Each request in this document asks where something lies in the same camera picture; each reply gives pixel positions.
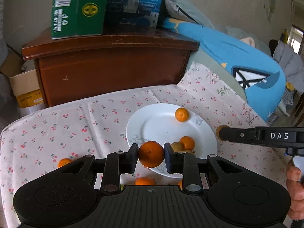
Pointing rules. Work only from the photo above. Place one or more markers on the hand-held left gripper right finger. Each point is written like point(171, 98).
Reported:
point(169, 158)

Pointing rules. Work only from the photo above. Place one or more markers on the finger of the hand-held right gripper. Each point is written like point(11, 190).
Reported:
point(239, 135)

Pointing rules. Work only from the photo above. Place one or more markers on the brown wooden cabinet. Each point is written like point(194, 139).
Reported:
point(106, 68)

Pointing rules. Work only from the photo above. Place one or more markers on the floral bed sheet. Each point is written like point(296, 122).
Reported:
point(213, 90)

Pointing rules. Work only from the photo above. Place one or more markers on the person's right hand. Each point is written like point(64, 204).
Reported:
point(295, 199)

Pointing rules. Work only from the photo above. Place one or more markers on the open cardboard box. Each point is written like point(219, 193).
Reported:
point(25, 83)

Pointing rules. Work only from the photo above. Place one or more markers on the cherry print tablecloth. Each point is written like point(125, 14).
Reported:
point(59, 133)

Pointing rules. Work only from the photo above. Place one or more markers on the grey padded jacket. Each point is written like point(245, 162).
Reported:
point(288, 59)

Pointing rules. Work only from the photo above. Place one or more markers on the yellow box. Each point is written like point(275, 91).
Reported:
point(30, 98)

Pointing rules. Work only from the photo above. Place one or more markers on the green carton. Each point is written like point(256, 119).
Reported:
point(78, 9)

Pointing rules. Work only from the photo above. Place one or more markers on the blue carton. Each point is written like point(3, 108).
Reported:
point(135, 2)

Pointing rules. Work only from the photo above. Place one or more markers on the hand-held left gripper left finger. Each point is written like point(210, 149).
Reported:
point(133, 158)

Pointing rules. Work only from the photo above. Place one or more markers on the grey pillow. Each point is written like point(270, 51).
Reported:
point(185, 9)

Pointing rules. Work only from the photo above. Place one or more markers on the white plate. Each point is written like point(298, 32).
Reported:
point(161, 125)

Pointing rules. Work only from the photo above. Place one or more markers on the brown round fruit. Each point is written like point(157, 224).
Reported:
point(219, 133)
point(177, 146)

